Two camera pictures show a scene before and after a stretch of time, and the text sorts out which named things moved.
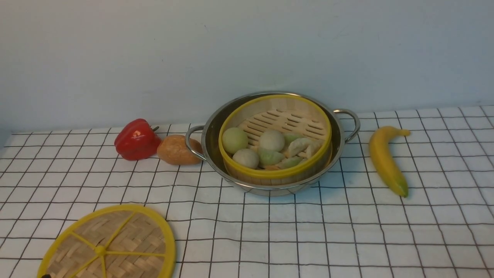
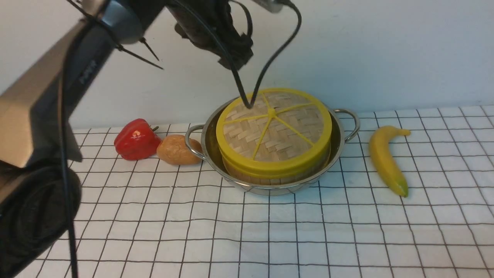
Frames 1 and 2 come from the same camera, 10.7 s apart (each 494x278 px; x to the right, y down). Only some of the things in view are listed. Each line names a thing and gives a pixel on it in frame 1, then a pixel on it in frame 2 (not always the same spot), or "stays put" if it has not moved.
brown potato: (172, 150) stays put
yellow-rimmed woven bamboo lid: (121, 241) to (286, 132)
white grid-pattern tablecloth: (355, 226) stays put
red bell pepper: (136, 139) stays put
